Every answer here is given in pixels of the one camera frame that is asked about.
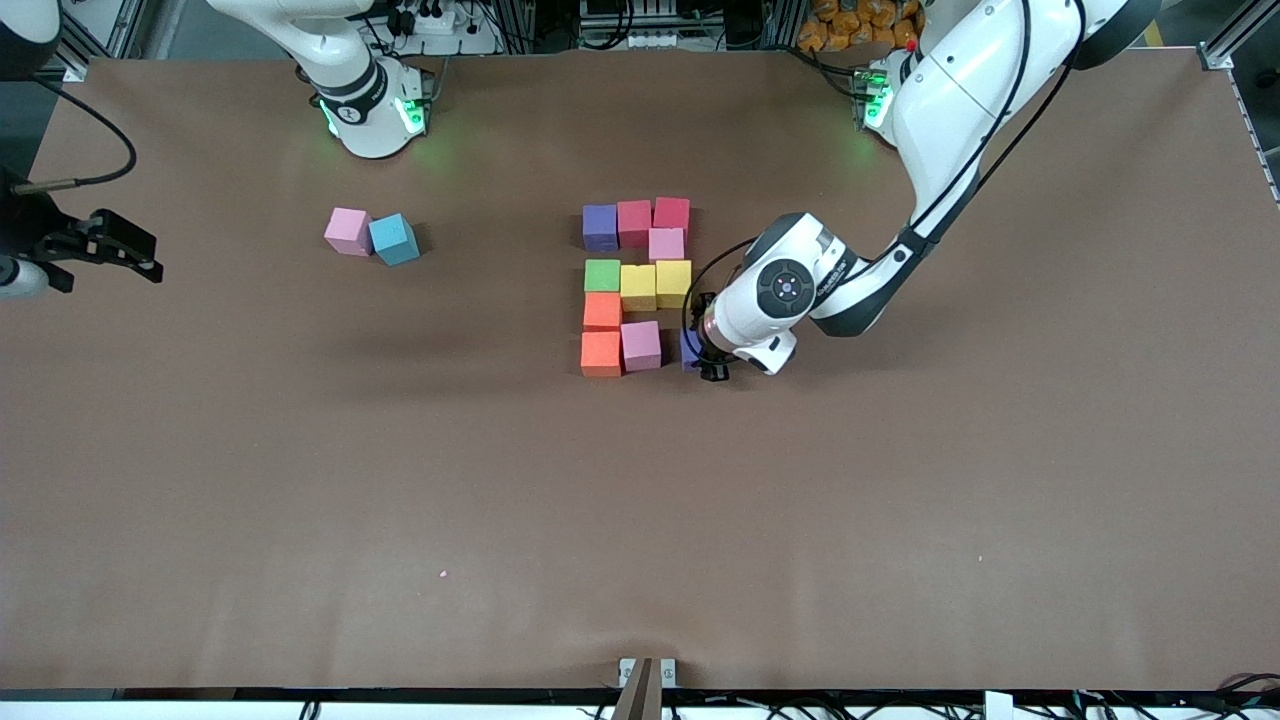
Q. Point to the red foam cube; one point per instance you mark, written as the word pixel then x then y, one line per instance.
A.
pixel 671 214
pixel 634 223

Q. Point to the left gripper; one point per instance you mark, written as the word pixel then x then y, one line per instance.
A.
pixel 699 338

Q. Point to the orange snack bag pile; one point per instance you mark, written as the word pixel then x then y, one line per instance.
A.
pixel 850 25

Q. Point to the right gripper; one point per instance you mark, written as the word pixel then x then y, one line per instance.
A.
pixel 32 222

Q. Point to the brown paper table cover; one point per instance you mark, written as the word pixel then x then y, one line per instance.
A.
pixel 600 520

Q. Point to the green foam cube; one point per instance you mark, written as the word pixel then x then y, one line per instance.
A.
pixel 602 275

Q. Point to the purple foam cube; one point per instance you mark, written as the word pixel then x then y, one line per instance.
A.
pixel 600 227
pixel 689 350

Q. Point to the orange foam cube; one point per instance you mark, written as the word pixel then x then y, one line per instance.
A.
pixel 601 354
pixel 602 311

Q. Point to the metal mount bracket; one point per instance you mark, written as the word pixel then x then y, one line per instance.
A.
pixel 645 690

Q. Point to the pink foam cube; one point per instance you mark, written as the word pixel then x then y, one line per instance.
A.
pixel 641 346
pixel 347 230
pixel 666 244

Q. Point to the blue foam cube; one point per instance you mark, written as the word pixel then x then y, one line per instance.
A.
pixel 392 238

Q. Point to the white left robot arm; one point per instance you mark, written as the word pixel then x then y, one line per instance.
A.
pixel 960 90

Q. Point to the aluminium frame profile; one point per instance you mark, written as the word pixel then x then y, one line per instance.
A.
pixel 120 25
pixel 1225 50

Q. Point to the white power strip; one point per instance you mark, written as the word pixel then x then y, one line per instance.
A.
pixel 440 20

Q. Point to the yellow foam cube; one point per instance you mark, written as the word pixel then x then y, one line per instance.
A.
pixel 673 283
pixel 638 287

